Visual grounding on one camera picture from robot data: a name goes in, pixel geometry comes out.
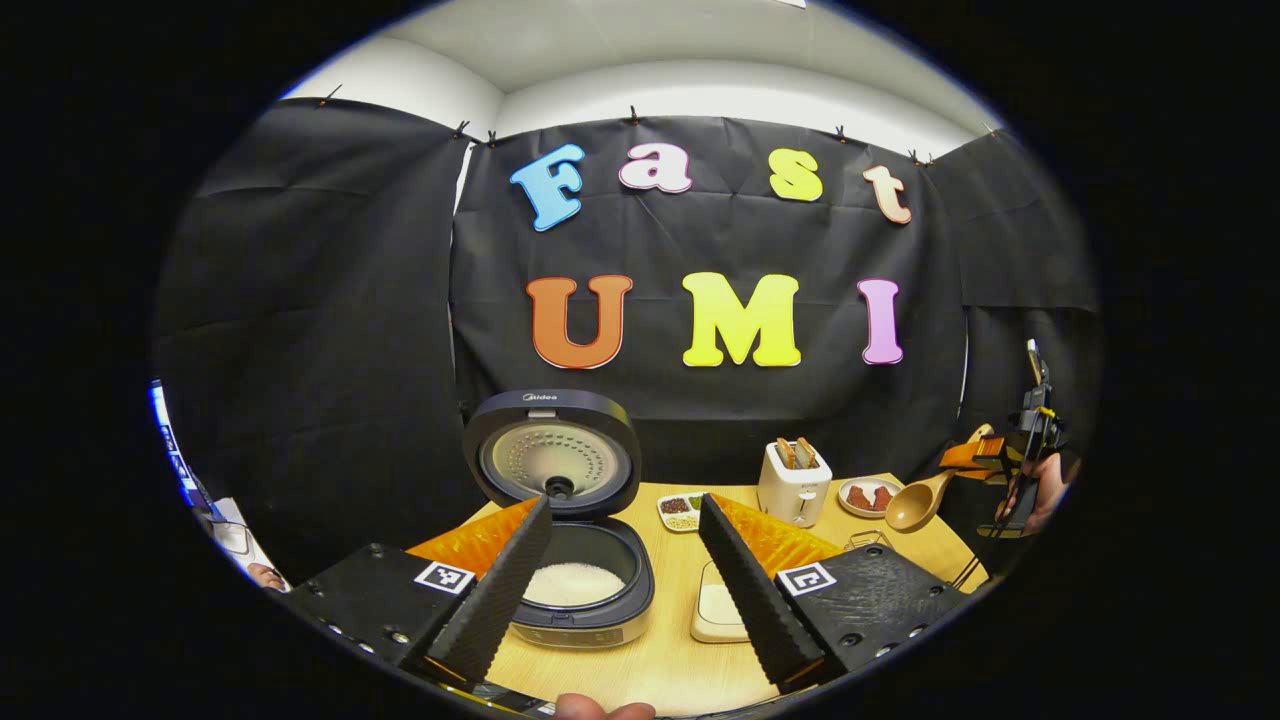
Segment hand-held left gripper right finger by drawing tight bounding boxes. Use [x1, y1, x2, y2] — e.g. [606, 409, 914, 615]
[698, 493, 971, 698]

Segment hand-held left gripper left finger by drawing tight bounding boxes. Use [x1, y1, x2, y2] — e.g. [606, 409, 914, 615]
[288, 494, 554, 693]

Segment wooden spoon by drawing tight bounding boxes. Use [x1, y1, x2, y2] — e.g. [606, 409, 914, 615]
[884, 423, 995, 534]

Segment dark grey rice cooker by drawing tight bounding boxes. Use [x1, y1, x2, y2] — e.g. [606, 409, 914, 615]
[461, 388, 657, 650]

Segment clear plastic rice container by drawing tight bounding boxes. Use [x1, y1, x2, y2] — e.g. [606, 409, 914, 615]
[689, 559, 752, 645]

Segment white toaster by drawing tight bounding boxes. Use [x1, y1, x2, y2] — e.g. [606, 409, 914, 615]
[756, 437, 834, 529]

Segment small round white plate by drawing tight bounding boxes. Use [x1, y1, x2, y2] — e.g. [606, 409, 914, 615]
[837, 476, 902, 520]

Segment white divided seasoning plate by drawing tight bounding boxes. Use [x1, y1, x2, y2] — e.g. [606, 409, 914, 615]
[656, 491, 707, 534]

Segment white desk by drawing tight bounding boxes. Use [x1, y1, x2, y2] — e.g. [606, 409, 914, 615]
[203, 496, 292, 593]

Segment computer monitor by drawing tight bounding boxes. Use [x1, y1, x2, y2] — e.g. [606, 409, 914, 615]
[149, 378, 217, 513]

